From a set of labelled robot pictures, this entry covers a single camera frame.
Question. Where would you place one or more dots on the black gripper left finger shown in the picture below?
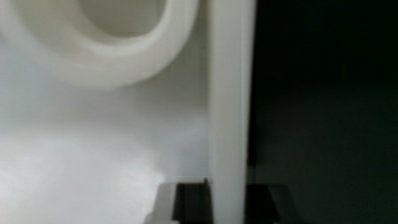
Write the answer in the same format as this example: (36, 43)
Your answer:
(181, 204)

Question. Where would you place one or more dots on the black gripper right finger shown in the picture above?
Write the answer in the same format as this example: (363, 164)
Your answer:
(268, 205)

